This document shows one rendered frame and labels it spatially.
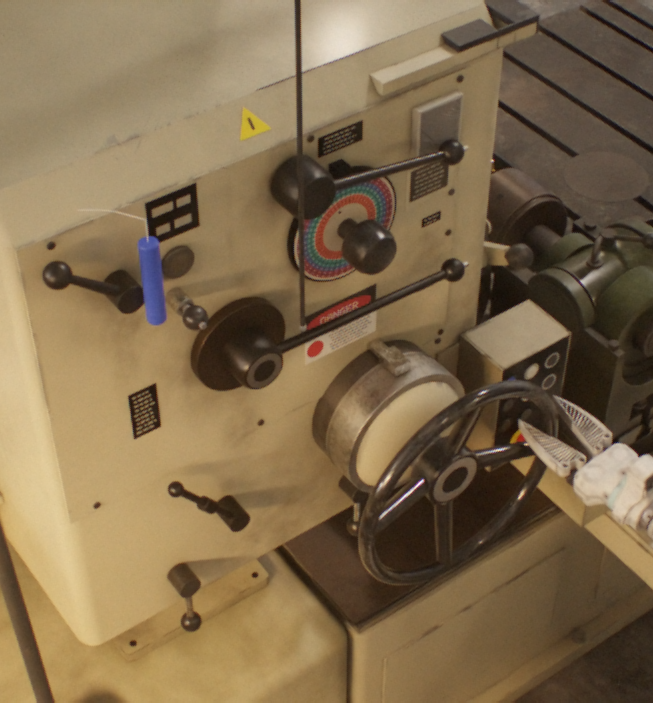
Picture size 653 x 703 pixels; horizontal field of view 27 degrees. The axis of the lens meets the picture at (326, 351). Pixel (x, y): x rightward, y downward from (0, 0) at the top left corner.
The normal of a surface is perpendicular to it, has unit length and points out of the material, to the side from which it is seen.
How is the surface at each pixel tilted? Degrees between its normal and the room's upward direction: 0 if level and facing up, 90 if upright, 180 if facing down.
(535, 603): 90
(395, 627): 90
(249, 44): 0
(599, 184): 0
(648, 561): 90
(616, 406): 90
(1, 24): 0
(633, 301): 28
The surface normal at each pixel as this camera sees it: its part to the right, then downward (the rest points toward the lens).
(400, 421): 0.34, 0.23
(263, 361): 0.58, 0.56
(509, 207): -0.38, -0.45
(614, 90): 0.00, -0.73
